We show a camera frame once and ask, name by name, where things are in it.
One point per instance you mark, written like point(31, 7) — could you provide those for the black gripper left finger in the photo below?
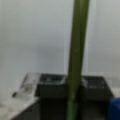
point(52, 91)

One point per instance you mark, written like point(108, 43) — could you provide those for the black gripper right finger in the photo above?
point(95, 95)

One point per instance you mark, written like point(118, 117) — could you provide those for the red tulip with leaves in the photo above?
point(80, 15)

